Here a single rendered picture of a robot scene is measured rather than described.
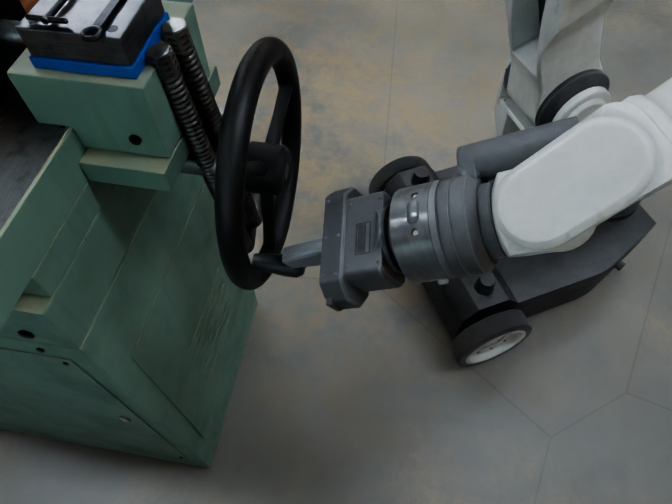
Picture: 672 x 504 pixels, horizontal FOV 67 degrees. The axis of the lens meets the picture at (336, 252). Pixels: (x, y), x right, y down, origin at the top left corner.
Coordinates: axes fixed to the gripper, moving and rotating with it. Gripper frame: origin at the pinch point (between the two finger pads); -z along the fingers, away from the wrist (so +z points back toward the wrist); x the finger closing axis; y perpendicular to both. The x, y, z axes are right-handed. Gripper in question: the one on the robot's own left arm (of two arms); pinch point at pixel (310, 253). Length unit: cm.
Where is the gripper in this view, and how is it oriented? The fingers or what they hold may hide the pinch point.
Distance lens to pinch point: 52.0
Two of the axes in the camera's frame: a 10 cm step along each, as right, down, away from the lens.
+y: -5.2, -3.6, -7.8
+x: 0.6, -9.2, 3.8
